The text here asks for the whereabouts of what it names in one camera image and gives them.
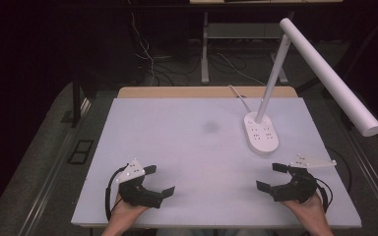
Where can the black rectangular floor frame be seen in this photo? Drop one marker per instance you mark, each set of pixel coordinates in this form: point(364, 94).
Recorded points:
point(80, 151)

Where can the white metal table frame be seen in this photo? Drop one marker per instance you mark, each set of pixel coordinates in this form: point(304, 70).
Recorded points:
point(205, 49)

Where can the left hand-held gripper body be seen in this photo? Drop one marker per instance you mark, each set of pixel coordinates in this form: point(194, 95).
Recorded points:
point(137, 193)

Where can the white desk lamp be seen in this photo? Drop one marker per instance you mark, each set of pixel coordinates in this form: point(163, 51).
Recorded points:
point(321, 73)

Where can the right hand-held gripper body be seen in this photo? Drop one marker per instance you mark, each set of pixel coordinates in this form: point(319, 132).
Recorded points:
point(297, 183)

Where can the black stand leg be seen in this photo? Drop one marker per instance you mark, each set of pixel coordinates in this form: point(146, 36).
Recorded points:
point(76, 98)

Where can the person's left hand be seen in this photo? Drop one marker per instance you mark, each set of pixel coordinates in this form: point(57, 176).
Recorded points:
point(126, 211)

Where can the white table mat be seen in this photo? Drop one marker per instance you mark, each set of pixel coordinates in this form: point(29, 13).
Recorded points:
point(193, 157)

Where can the person's right hand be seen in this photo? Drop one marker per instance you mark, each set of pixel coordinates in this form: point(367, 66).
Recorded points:
point(305, 211)

